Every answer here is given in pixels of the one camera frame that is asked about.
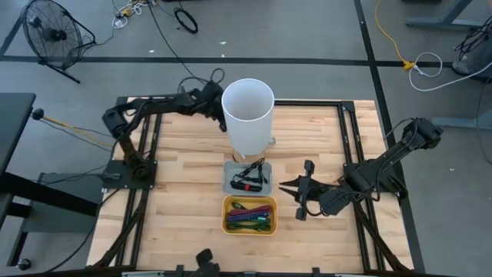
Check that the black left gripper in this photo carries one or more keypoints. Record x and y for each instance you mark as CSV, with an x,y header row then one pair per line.
x,y
211,100

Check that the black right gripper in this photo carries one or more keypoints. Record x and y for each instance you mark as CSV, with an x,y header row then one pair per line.
x,y
307,188

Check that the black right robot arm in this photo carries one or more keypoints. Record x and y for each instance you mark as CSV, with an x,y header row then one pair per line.
x,y
384,157

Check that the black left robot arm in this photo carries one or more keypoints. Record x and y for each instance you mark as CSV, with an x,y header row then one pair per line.
x,y
161,104

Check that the white cylindrical lamp shade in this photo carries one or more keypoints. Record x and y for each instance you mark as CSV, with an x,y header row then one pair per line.
x,y
248,127

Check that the wooden lamp base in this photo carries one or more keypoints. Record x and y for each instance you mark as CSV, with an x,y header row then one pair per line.
x,y
249,158

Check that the grey plastic bin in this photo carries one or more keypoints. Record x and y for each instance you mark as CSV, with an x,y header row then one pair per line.
x,y
228,169

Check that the yellow plastic bin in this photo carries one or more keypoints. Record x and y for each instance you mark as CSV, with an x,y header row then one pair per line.
x,y
224,215

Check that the black bulky object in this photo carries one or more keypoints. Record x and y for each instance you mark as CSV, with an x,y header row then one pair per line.
x,y
207,263

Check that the black floor fan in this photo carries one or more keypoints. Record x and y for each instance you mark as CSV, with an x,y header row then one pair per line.
x,y
52,34

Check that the grey desk foot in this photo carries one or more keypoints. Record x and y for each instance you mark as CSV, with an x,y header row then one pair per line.
x,y
457,122

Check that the black side table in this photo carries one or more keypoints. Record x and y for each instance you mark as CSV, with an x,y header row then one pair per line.
x,y
15,123

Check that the dark grey rounded object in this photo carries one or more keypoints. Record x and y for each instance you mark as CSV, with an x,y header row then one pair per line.
x,y
474,67

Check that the grey desk leg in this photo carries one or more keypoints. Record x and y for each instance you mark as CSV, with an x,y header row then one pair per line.
x,y
446,23

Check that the black caster wheel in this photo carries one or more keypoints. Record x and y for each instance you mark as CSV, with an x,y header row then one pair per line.
x,y
24,264

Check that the black aluminium table frame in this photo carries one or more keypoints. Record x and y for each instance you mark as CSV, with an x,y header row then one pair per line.
x,y
307,103

